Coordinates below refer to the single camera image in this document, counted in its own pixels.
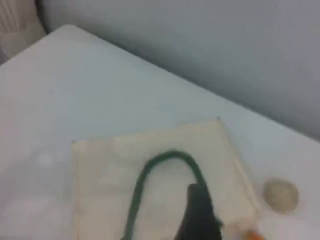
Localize white pleated curtain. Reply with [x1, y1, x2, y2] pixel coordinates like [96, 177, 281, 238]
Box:
[0, 0, 48, 65]

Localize beige round toy doughnut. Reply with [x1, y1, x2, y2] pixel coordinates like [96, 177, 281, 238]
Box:
[262, 177, 300, 213]

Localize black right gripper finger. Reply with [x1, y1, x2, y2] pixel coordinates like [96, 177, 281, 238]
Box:
[174, 183, 223, 240]

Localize striped toy bread loaf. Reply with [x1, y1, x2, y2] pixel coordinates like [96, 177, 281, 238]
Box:
[243, 230, 263, 240]

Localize white canvas bag green handles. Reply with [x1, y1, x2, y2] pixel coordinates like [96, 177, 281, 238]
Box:
[71, 116, 262, 240]

